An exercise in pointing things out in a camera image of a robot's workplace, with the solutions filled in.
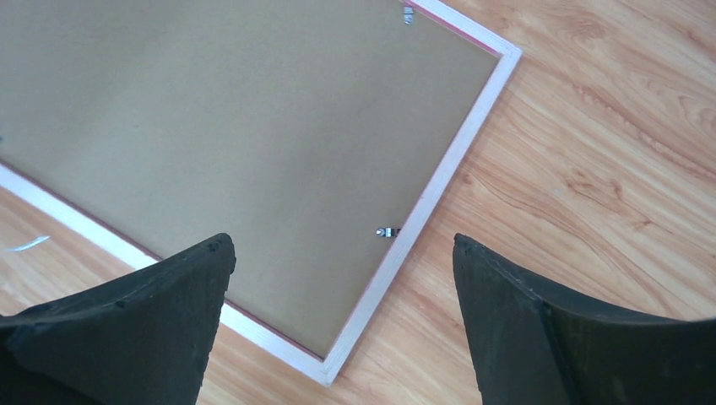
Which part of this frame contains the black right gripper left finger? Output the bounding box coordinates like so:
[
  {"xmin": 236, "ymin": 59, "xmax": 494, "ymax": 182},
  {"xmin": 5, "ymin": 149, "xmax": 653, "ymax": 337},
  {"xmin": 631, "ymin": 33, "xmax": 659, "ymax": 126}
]
[{"xmin": 1, "ymin": 233, "xmax": 236, "ymax": 404}]

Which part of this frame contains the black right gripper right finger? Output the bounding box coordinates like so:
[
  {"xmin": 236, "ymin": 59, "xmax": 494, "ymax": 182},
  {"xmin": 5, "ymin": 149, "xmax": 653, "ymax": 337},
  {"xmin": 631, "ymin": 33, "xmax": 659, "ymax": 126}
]
[{"xmin": 453, "ymin": 234, "xmax": 715, "ymax": 404}]

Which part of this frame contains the wooden picture frame pink inlay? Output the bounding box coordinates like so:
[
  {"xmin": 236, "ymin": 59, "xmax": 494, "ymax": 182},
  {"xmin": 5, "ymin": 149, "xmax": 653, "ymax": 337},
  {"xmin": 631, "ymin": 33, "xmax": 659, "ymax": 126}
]
[{"xmin": 1, "ymin": 0, "xmax": 522, "ymax": 386}]

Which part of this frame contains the brown cardboard backing board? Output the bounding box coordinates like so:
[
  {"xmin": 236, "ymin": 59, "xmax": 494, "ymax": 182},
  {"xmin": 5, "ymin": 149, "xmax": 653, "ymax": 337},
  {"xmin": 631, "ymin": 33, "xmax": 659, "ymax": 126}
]
[{"xmin": 1, "ymin": 1, "xmax": 497, "ymax": 356}]

